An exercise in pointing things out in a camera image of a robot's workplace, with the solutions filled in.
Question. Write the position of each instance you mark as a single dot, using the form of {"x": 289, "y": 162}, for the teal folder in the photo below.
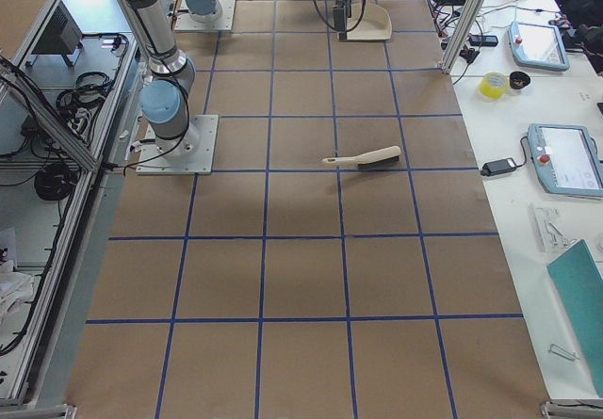
{"x": 579, "y": 285}

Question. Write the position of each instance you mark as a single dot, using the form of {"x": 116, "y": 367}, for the blue teach pendant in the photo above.
{"x": 537, "y": 46}
{"x": 565, "y": 160}

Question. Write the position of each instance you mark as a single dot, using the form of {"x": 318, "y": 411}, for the small black bowl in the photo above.
{"x": 519, "y": 80}

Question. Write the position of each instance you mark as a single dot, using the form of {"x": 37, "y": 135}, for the blue teach pendant near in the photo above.
{"x": 565, "y": 160}

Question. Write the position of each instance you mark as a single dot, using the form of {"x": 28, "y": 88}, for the aluminium frame post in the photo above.
{"x": 457, "y": 40}

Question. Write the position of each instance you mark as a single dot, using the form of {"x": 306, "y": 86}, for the black power adapter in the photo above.
{"x": 498, "y": 167}

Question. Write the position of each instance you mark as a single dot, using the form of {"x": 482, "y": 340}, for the beige hand brush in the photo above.
{"x": 371, "y": 160}

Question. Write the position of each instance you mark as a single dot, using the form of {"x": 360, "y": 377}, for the yellow tape roll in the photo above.
{"x": 493, "y": 86}

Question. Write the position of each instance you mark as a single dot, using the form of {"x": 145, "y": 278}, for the beige plastic dustpan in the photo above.
{"x": 368, "y": 22}

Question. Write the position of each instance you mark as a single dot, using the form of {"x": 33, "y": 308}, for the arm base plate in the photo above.
{"x": 193, "y": 155}
{"x": 221, "y": 20}

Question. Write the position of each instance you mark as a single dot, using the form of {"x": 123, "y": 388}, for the blue teach pendant far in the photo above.
{"x": 537, "y": 46}

